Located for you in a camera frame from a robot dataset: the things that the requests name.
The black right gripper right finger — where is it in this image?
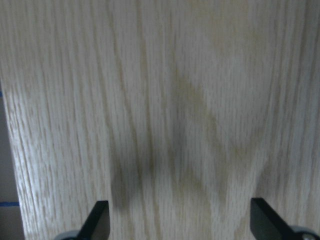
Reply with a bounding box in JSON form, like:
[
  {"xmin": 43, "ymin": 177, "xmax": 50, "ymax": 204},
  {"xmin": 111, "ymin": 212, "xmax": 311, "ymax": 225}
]
[{"xmin": 250, "ymin": 198, "xmax": 308, "ymax": 240}]

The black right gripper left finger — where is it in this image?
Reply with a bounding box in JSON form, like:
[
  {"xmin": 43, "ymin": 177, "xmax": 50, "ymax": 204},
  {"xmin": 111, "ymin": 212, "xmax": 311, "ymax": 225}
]
[{"xmin": 75, "ymin": 200, "xmax": 111, "ymax": 240}]

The wooden drawer cabinet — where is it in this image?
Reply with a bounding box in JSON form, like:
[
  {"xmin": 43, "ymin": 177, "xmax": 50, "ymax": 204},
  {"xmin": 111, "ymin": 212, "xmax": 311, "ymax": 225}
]
[{"xmin": 0, "ymin": 0, "xmax": 320, "ymax": 240}]

